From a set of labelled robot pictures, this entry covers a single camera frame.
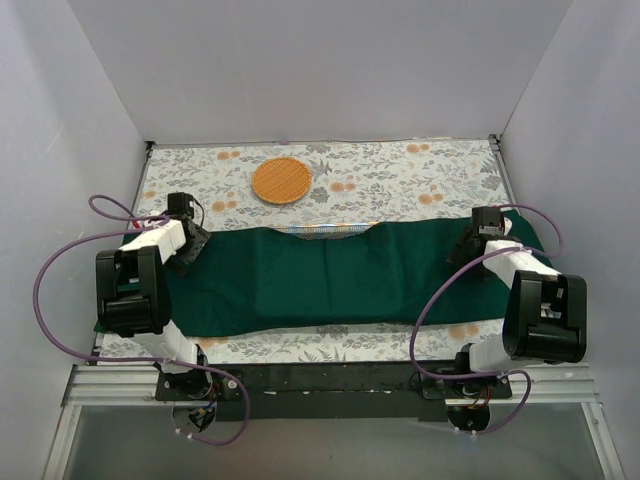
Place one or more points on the metal mesh instrument tray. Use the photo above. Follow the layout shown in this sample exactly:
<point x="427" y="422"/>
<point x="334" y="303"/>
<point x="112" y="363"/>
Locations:
<point x="325" y="231"/>

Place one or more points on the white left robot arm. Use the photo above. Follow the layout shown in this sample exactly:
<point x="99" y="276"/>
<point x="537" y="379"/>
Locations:
<point x="133" y="299"/>

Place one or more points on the floral patterned table mat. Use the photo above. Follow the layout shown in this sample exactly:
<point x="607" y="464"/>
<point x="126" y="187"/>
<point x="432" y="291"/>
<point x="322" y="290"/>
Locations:
<point x="351" y="183"/>

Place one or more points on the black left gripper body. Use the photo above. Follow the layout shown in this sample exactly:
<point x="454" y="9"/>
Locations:
<point x="197" y="240"/>

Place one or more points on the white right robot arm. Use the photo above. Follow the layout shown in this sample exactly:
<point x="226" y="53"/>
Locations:
<point x="545" y="314"/>

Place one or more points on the green surgical cloth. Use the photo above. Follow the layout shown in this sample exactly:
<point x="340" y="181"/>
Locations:
<point x="257" y="279"/>

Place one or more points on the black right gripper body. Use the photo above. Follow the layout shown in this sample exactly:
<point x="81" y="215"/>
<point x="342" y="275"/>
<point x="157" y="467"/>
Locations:
<point x="463" y="248"/>

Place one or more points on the round woven bamboo tray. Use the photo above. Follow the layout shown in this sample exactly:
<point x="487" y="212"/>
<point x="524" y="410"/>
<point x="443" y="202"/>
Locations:
<point x="281" y="180"/>

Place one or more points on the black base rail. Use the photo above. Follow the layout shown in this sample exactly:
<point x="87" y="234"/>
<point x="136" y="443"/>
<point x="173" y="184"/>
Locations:
<point x="355" y="390"/>

